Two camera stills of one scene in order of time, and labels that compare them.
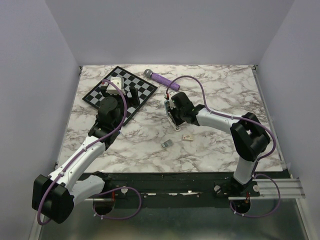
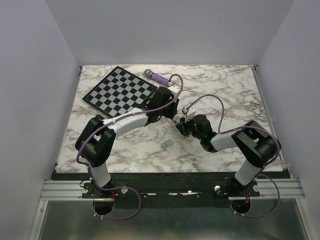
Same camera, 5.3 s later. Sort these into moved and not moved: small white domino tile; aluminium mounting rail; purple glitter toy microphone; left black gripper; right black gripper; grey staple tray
Moved: right black gripper; left black gripper
Not moved: small white domino tile; grey staple tray; aluminium mounting rail; purple glitter toy microphone
